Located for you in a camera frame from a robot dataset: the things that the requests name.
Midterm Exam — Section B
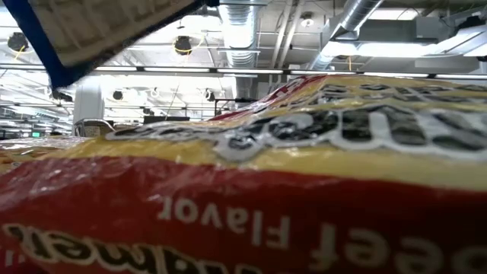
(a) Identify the blue noodle packet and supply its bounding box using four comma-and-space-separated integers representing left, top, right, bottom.
2, 0, 221, 91

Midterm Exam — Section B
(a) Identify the lime chili shrimp noodle packet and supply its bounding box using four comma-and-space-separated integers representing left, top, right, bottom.
0, 135, 92, 174

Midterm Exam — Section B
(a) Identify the long ceiling light strip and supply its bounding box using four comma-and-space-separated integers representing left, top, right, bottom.
0, 63, 487, 81

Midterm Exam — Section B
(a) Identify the red beef flavor noodle packet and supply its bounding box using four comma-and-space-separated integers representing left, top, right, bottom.
0, 74, 487, 274

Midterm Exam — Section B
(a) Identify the round black ceiling fixture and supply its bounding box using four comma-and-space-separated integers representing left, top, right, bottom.
7, 32, 30, 53
173, 36, 193, 56

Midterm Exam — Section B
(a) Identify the clear plastic bin with sticker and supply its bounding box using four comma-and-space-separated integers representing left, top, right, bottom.
72, 117, 117, 139

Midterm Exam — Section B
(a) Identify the white pillar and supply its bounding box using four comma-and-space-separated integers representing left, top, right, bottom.
73, 78, 106, 123

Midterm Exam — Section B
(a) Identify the silver round air duct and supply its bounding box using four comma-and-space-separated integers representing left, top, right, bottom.
218, 0, 262, 99

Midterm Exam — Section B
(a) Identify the large pale ceiling duct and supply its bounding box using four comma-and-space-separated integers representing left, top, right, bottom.
307, 0, 487, 72

